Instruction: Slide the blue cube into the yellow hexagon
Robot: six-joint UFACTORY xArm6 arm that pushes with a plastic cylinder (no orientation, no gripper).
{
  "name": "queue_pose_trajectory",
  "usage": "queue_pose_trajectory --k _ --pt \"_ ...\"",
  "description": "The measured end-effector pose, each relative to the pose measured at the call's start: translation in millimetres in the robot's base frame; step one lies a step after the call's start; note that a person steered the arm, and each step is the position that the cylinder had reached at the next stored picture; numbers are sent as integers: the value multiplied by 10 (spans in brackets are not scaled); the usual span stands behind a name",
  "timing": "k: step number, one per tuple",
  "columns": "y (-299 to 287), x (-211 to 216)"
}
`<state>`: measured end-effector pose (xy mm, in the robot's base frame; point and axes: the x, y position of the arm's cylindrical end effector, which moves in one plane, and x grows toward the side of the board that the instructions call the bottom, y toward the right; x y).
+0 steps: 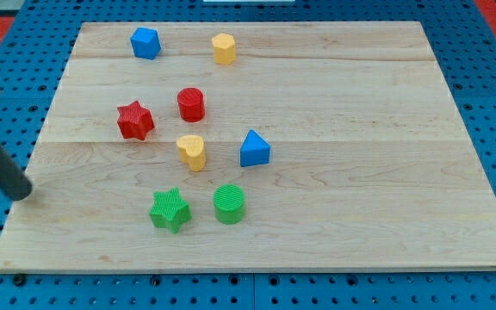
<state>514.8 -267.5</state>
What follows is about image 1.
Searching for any red star block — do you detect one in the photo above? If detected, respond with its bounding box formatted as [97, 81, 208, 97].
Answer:
[117, 101, 155, 140]

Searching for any blue cube block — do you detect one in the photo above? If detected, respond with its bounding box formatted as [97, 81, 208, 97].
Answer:
[130, 27, 161, 60]

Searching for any wooden board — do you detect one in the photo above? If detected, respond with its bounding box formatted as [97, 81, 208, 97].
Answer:
[0, 22, 496, 275]

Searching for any green cylinder block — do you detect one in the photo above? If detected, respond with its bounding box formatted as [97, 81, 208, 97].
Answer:
[213, 183, 245, 225]

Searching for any yellow hexagon block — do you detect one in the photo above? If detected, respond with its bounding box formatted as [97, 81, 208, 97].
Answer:
[212, 34, 236, 65]

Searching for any red cylinder block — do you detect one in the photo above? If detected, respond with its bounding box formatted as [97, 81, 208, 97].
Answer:
[177, 87, 205, 122]

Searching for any yellow heart block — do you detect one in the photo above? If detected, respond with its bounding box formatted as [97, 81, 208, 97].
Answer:
[176, 135, 206, 172]

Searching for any green star block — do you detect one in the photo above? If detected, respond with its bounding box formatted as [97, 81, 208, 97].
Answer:
[149, 188, 192, 234]

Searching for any blue triangle block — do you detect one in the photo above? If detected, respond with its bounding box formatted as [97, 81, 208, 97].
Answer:
[239, 129, 270, 167]

